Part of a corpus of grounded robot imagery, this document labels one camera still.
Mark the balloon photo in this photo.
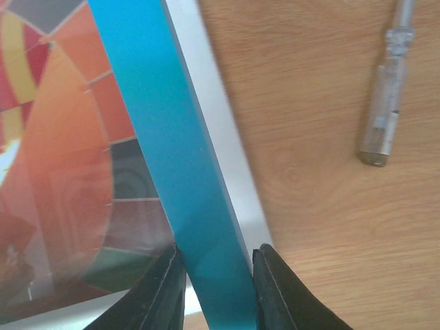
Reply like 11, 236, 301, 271
1, 1, 173, 307

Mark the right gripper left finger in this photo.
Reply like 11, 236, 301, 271
86, 245, 186, 330

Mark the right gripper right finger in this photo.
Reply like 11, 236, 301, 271
252, 243, 352, 330

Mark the white paper mat border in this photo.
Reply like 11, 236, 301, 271
1, 289, 129, 329

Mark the turquoise picture frame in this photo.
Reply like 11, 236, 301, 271
89, 1, 272, 329

